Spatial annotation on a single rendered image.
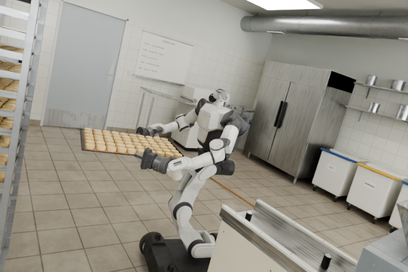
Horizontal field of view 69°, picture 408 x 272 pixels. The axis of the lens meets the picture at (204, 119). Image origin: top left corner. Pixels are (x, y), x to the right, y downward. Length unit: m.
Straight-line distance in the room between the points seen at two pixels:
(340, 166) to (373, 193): 0.61
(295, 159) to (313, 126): 0.65
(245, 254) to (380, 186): 3.73
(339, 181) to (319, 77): 1.74
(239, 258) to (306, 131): 4.00
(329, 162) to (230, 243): 3.98
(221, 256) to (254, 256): 0.22
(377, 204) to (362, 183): 0.35
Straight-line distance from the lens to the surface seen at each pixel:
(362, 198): 5.21
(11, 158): 1.68
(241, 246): 1.57
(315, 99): 5.36
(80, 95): 5.63
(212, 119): 1.93
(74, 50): 5.51
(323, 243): 1.66
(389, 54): 6.00
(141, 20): 5.78
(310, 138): 5.41
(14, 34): 1.60
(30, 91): 2.04
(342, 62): 6.34
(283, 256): 1.44
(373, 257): 1.04
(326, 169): 5.46
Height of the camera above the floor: 1.56
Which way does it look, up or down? 9 degrees down
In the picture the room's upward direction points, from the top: 14 degrees clockwise
